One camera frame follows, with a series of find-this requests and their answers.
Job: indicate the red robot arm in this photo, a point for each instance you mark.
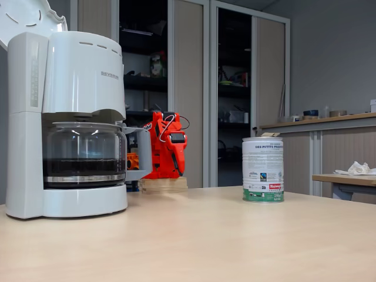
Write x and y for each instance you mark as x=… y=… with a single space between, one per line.
x=161 y=164

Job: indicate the white and green tin can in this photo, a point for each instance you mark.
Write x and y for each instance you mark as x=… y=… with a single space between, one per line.
x=263 y=164

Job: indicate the white drip coffee maker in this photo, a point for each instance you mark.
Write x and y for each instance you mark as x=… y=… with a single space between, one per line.
x=73 y=73

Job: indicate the wooden base block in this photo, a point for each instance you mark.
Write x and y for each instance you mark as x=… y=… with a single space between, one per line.
x=164 y=185

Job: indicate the orange clamp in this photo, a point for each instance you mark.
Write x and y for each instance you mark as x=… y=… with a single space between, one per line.
x=132 y=161

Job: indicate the green white package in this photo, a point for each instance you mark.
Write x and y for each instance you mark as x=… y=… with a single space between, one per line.
x=157 y=66

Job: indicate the white tambour door cabinet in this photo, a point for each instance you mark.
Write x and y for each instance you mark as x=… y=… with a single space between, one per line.
x=188 y=58
x=270 y=73

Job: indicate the dark blue tape roll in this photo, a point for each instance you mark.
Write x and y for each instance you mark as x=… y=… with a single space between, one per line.
x=310 y=113

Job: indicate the clear plastic bottle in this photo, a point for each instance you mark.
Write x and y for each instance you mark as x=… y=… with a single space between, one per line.
x=326 y=113

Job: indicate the beige tape roll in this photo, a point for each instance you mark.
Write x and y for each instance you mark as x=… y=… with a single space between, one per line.
x=337 y=113

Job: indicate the low cabinet wooden top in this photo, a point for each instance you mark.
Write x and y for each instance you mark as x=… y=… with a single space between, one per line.
x=346 y=147

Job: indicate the wooden side table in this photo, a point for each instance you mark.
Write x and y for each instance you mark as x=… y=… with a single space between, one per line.
x=346 y=179

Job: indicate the crumpled white cloth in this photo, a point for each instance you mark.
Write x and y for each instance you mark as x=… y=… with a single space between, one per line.
x=357 y=169

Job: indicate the white box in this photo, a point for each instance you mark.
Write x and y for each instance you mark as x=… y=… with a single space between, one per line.
x=373 y=105

